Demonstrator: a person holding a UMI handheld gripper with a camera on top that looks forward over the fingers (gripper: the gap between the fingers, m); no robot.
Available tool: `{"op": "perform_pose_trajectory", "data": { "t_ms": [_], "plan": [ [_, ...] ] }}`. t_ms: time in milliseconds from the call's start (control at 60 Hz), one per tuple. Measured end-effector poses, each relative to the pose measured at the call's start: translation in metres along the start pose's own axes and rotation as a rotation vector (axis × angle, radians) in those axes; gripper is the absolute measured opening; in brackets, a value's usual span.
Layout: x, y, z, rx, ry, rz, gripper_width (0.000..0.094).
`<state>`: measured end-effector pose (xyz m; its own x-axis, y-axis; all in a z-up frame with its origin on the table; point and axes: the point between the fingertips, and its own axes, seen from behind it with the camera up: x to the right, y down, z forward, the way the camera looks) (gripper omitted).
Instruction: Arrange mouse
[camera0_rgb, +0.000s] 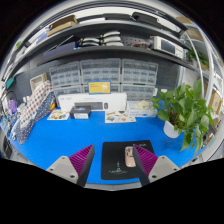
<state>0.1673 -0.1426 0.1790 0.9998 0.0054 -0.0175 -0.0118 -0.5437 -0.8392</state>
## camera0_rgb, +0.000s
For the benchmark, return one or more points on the yellow card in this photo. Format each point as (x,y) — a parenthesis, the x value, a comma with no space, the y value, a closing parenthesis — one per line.
(99,87)

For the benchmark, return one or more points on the red and blue checked cloth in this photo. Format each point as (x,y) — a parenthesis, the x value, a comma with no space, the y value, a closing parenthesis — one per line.
(35,101)

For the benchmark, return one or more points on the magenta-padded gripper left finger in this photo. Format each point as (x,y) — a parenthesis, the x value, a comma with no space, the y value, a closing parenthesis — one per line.
(81,160)

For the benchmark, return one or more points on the black mouse pad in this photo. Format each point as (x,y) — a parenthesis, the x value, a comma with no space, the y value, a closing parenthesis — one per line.
(113,156)

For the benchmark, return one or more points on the small dark blue box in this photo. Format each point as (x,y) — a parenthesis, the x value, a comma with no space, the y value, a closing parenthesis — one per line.
(80,112)

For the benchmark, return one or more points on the white keyboard packaging box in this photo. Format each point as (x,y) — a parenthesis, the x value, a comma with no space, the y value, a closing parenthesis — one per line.
(66,99)

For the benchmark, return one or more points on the green plant in white pot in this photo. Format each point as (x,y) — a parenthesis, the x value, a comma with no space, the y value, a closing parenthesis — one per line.
(183,110)

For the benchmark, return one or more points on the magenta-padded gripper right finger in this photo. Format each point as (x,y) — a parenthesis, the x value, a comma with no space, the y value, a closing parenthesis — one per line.
(146,159)

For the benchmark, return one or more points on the colourful sticker sheet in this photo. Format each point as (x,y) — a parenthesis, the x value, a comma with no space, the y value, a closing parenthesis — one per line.
(120,117)
(58,115)

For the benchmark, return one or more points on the white and blue tissue box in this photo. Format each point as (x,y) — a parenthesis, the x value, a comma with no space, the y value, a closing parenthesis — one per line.
(143,108)

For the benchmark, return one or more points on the beige wooden box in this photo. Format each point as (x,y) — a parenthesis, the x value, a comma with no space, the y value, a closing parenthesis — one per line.
(38,81)

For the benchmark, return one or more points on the navy dotted cloth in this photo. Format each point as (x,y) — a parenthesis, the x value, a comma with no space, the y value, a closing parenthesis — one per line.
(31,125)

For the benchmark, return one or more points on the transparent pink computer mouse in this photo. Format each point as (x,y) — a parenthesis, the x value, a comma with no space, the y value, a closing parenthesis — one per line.
(129,157)

